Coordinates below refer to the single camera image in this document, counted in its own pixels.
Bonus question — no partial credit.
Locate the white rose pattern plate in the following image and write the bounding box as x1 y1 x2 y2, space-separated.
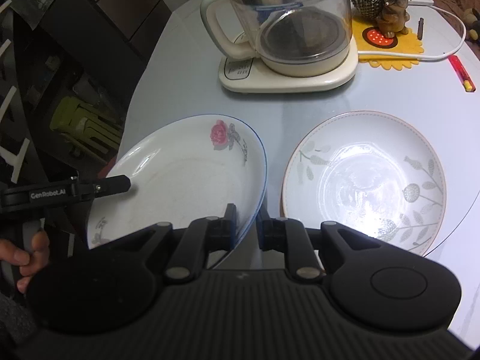
87 115 268 248

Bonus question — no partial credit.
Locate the large grey floral plate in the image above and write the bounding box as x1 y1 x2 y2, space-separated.
281 111 447 256

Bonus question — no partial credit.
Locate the left hand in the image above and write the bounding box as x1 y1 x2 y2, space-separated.
0 230 50 293

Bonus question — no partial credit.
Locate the green plastic stool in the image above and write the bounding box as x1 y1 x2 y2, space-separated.
49 96 123 165

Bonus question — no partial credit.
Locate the cream kettle base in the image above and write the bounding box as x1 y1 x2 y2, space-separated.
218 37 361 95

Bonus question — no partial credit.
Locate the glass electric kettle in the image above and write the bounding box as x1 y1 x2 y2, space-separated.
200 0 352 77

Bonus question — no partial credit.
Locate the yellow sunflower coaster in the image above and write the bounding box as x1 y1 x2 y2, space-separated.
352 16 424 71

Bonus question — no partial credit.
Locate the grey glass turntable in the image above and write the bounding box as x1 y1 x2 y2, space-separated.
126 0 479 257

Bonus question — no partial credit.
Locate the red lighter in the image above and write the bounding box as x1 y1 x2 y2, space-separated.
448 55 476 93

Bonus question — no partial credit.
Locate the brown dog figurine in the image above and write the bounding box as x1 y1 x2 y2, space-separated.
352 0 411 39

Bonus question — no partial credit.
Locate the small brown stick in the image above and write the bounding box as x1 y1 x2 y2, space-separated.
416 17 425 41

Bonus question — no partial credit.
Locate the white remote control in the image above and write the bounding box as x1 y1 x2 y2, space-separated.
409 0 434 7

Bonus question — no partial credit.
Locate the dark plush toy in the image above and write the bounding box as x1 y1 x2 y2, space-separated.
462 8 480 43

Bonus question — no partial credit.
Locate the white power cable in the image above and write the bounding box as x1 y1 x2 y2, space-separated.
348 0 468 62

